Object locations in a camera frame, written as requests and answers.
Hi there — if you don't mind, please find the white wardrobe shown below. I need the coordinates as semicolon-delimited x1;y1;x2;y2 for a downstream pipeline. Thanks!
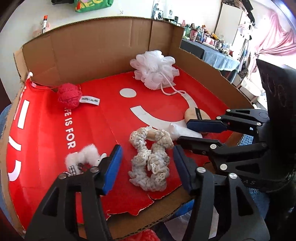
214;2;252;58

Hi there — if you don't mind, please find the beige powder puff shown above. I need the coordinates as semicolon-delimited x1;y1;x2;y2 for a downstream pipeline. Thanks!
184;108;211;135

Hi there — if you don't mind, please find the white fluffy keychain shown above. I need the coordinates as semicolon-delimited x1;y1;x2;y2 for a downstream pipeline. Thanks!
65;144;108;176

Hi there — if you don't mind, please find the row of cosmetic bottles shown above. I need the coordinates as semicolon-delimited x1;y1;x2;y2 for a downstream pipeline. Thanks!
166;16;234;56

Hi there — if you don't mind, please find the red plush toy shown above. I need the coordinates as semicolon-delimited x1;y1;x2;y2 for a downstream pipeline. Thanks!
57;83;100;109

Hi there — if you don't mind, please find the table with grey cloth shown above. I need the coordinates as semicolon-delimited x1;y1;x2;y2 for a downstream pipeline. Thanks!
199;43;241;77

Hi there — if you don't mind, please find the blue knitted blanket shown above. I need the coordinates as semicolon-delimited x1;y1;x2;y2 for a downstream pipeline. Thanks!
0;103;273;241

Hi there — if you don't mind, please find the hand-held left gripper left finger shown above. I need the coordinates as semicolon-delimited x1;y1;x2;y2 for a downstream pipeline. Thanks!
24;144;123;241

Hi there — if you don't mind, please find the wall mirror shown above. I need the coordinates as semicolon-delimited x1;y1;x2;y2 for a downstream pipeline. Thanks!
151;0;173;20

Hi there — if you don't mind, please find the red mesh bath loofah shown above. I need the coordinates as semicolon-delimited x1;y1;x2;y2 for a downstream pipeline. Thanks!
126;228;162;241

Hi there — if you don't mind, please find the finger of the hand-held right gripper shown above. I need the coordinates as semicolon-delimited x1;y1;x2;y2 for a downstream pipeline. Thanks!
176;136;269;175
186;108;270;137

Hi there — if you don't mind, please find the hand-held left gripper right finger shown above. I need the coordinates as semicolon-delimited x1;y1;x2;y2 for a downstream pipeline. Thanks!
172;145;271;241

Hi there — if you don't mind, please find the brown cardboard box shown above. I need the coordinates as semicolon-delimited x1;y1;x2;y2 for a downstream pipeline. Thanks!
0;16;257;240

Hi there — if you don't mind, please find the white mesh bath loofah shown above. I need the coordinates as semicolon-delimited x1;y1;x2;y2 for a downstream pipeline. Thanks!
129;50;187;96

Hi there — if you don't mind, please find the pink curtain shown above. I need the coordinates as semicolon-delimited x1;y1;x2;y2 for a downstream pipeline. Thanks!
251;7;296;70

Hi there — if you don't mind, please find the white cloth roll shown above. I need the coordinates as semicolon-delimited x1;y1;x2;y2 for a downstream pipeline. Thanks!
168;123;203;139

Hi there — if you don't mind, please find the green tote bag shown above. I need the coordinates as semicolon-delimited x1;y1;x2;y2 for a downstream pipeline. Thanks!
74;0;114;13

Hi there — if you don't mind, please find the cream crochet scrunchie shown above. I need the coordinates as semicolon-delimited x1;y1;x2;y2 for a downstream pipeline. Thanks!
128;127;174;192

